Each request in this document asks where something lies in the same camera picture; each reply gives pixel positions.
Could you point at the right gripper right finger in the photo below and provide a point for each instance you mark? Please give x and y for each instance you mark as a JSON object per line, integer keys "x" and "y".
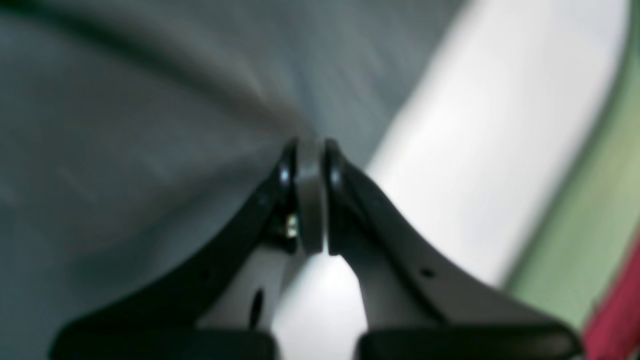
{"x": 418, "y": 304}

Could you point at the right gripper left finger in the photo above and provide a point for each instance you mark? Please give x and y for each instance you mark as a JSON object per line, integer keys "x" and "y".
{"x": 217, "y": 305}

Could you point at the dark grey t-shirt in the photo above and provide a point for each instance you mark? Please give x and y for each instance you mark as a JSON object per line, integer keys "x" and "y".
{"x": 132, "y": 130}

